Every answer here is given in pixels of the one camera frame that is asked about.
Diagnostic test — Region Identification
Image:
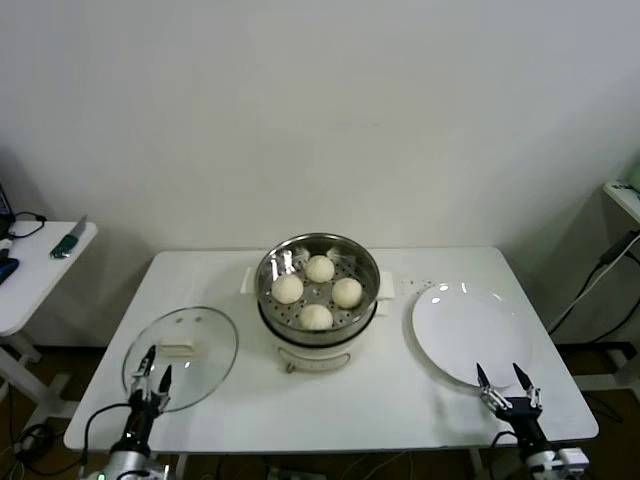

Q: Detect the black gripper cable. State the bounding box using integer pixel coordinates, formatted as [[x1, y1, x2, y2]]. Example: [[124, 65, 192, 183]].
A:
[[489, 430, 519, 451], [82, 402, 134, 480]]

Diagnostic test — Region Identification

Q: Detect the glass lid with cream handle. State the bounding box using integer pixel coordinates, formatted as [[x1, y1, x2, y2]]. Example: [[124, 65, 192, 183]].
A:
[[122, 306, 240, 414]]

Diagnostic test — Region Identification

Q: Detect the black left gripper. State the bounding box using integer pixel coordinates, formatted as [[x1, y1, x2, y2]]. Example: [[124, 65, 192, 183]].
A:
[[127, 344, 173, 444]]

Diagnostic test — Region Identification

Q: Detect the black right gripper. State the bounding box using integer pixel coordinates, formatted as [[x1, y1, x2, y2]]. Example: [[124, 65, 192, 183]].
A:
[[477, 362, 546, 446]]

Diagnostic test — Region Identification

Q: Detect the white floor plug adapter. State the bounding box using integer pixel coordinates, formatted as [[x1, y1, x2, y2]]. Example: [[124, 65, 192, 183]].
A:
[[14, 423, 56, 456]]

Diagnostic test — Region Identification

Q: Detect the green handled knife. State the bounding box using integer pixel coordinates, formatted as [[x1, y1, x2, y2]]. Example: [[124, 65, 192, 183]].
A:
[[50, 213, 90, 260]]

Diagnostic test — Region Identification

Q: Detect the perforated steel steamer basket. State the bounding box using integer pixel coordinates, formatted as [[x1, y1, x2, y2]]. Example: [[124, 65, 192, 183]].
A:
[[241, 232, 399, 346]]

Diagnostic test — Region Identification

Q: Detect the thin black cable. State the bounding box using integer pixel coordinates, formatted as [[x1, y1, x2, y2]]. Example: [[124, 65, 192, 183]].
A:
[[0, 210, 50, 241]]

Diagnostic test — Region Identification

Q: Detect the white shelf table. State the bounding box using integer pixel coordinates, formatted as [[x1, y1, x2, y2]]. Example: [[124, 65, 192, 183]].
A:
[[574, 180, 640, 396]]

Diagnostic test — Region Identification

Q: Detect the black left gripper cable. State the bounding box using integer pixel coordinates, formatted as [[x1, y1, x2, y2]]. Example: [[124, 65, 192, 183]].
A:
[[82, 402, 134, 480]]

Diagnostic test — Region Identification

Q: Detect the pale green panel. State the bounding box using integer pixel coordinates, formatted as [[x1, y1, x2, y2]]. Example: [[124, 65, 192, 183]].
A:
[[618, 157, 640, 191]]

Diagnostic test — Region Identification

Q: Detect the white round plate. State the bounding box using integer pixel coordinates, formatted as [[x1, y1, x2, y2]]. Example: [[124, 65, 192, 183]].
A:
[[412, 281, 534, 390]]

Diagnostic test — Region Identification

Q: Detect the blue tool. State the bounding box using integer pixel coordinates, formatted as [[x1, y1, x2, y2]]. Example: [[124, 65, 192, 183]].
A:
[[0, 256, 21, 287]]

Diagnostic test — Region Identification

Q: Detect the cream electric cooking pot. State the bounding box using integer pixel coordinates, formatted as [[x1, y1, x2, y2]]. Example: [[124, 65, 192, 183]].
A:
[[258, 299, 390, 376]]

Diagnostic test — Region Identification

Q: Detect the white cable with black adapter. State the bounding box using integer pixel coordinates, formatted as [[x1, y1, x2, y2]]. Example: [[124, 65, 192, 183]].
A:
[[547, 232, 640, 334]]

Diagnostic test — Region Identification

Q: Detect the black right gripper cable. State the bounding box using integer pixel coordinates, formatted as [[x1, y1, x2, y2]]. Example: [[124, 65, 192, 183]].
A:
[[489, 430, 519, 451]]

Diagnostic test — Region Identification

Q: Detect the white steamed baozi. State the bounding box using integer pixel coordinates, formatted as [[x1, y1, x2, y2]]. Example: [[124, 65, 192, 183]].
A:
[[300, 303, 335, 332], [331, 278, 364, 309], [304, 254, 337, 283], [272, 273, 305, 305]]

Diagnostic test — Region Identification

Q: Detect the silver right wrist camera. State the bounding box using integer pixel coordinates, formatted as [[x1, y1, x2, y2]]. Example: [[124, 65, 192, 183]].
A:
[[552, 447, 587, 471]]

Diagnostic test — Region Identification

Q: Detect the black floor cable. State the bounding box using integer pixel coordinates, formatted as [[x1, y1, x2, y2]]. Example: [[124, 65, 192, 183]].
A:
[[547, 259, 640, 346]]

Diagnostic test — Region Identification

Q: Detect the white side table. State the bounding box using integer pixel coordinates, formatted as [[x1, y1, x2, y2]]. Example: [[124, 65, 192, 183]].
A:
[[0, 219, 100, 419]]

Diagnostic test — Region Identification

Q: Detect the white power strip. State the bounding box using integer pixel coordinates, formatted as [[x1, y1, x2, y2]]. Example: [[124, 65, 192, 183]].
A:
[[264, 464, 321, 480]]

